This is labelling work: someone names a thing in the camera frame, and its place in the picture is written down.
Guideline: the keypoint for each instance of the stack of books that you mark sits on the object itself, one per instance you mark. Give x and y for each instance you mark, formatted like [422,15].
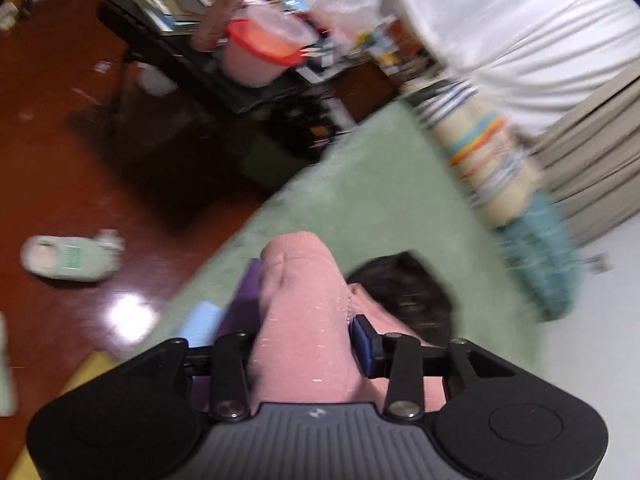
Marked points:
[170,5]

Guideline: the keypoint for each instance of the pink bucket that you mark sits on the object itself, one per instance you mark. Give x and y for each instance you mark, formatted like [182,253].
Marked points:
[260,55]

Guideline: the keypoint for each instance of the light blue cloth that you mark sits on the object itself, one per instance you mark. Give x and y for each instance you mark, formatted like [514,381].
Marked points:
[202,322]

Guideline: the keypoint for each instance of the white plastic bag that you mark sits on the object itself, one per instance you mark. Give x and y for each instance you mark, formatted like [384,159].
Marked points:
[350,10]

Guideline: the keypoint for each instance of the yellow mat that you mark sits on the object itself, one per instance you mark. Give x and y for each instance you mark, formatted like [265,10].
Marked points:
[85,375]

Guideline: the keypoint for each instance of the wooden nightstand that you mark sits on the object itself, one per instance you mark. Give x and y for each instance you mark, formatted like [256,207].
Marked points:
[375,90]

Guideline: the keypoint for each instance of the teal floral quilt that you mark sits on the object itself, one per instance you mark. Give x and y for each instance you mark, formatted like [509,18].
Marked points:
[545,260]

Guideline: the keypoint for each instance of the black cat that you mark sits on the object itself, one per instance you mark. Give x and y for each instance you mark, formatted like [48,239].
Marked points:
[410,295]

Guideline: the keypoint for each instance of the pink sweater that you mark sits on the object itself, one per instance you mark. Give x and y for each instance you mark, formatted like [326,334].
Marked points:
[300,320]

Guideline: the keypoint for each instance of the purple cloth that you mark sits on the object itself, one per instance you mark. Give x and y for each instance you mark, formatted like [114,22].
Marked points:
[240,305]

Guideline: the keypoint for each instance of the pink vase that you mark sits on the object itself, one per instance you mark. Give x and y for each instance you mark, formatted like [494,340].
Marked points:
[217,15]

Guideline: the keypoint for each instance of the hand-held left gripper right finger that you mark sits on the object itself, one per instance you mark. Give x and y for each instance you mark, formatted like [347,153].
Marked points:
[361,345]

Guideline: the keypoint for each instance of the black bag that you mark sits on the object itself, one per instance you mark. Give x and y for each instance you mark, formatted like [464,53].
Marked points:
[305,125]

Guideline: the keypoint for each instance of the green white slipper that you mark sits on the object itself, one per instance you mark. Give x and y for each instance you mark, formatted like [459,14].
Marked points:
[70,257]
[6,370]

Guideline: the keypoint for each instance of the wide beige curtain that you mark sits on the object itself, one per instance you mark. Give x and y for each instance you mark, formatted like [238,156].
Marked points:
[590,170]

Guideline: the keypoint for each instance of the black folding table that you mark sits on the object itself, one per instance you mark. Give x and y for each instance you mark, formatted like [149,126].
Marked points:
[200,70]

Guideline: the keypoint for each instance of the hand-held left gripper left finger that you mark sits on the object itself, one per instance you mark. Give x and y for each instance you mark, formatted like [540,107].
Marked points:
[235,355]

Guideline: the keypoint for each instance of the bed with green sheet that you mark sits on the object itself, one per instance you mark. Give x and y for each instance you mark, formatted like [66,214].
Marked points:
[390,185]

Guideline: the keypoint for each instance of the plaid quilt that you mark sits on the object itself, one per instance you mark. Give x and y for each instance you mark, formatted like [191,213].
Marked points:
[480,160]

